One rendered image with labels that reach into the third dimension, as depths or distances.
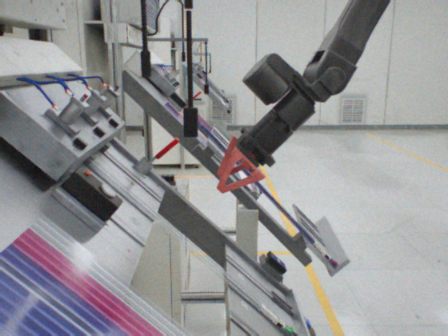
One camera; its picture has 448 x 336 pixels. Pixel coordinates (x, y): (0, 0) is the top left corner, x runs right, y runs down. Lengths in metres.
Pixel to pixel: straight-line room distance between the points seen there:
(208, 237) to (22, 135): 0.52
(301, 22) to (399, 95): 2.26
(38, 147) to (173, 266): 1.33
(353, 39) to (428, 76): 8.46
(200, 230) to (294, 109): 0.40
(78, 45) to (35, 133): 1.17
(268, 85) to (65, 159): 0.33
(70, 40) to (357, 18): 1.22
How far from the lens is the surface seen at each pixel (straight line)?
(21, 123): 0.65
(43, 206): 0.61
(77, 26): 1.80
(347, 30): 0.79
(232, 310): 0.79
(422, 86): 9.21
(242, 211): 1.31
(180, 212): 1.02
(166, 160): 5.43
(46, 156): 0.65
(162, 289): 1.97
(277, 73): 0.75
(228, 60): 8.37
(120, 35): 1.72
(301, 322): 0.99
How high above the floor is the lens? 1.25
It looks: 13 degrees down
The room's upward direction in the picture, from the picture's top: straight up
